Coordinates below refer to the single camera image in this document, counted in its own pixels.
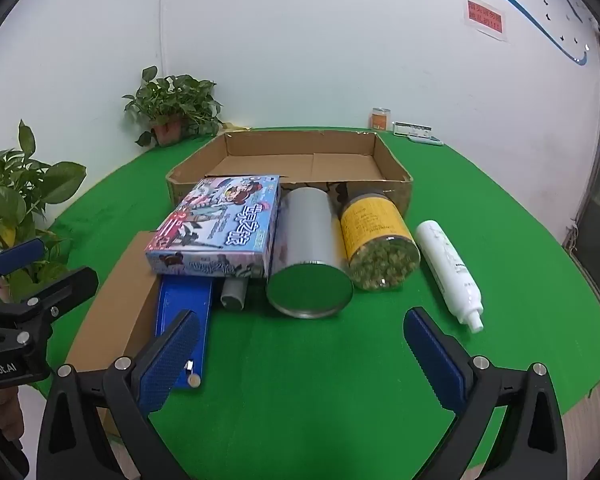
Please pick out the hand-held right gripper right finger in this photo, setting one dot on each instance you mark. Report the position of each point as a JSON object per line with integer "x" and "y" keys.
{"x": 435, "y": 360}

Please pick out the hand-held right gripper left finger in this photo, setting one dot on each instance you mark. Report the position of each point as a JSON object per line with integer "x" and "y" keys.
{"x": 170, "y": 360}

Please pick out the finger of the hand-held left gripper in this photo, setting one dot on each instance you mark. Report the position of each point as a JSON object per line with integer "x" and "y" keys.
{"x": 67, "y": 290}
{"x": 22, "y": 256}

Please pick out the small brown cardboard box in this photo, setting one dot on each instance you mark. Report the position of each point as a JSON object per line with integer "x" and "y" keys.
{"x": 120, "y": 300}

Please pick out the blue box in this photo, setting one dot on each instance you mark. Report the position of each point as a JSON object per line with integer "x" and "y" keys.
{"x": 185, "y": 295}

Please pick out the light grey plastic tube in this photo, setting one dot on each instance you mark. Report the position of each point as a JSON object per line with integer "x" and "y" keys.
{"x": 232, "y": 295}

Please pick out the white plastic bottle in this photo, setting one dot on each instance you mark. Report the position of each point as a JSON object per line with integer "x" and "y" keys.
{"x": 445, "y": 260}

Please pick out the colourful cartoon toy box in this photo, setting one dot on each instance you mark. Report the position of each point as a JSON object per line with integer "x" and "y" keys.
{"x": 220, "y": 220}

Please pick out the yellow label jar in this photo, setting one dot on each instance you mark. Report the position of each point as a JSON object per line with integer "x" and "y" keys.
{"x": 375, "y": 220}

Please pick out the silver tin can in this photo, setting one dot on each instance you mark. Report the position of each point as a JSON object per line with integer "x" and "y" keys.
{"x": 305, "y": 230}

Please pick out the large cardboard box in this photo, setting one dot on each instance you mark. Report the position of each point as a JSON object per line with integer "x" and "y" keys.
{"x": 300, "y": 165}

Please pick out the person's left hand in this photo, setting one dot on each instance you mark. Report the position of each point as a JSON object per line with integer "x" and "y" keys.
{"x": 7, "y": 412}

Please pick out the large leafy green plant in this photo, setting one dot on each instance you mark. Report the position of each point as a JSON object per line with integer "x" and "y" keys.
{"x": 10, "y": 195}

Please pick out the green felt table cover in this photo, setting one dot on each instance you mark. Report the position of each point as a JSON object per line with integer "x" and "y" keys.
{"x": 290, "y": 360}

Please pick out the light remote control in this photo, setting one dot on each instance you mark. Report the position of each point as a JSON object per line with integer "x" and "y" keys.
{"x": 426, "y": 140}

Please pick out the small potted green plant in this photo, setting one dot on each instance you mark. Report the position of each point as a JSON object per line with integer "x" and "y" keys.
{"x": 175, "y": 95}

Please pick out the clear plastic box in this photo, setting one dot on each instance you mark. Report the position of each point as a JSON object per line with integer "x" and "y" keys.
{"x": 412, "y": 128}

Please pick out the small orange jar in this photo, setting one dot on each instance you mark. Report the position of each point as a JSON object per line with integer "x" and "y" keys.
{"x": 380, "y": 120}

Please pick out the red wall sign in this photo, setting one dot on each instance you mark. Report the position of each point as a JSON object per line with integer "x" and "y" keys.
{"x": 485, "y": 17}

